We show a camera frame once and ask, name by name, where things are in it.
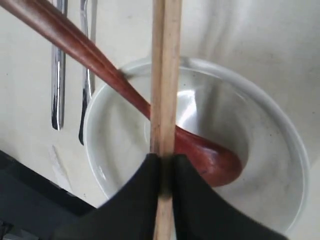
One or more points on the silver metal fork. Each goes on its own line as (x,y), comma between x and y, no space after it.
(88,78)

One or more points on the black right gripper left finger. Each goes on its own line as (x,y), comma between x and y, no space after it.
(129,215)

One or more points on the light wooden chopstick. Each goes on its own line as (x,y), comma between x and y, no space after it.
(168,103)

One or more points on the dark wooden chopstick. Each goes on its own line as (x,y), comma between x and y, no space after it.
(156,76)

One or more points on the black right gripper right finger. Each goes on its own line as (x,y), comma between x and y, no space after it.
(201,214)

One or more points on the silver table knife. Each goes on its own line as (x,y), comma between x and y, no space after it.
(58,76)

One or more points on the white floral ceramic bowl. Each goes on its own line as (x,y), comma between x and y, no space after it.
(223,107)

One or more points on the red-brown wooden spoon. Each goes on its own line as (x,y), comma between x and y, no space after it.
(216,164)

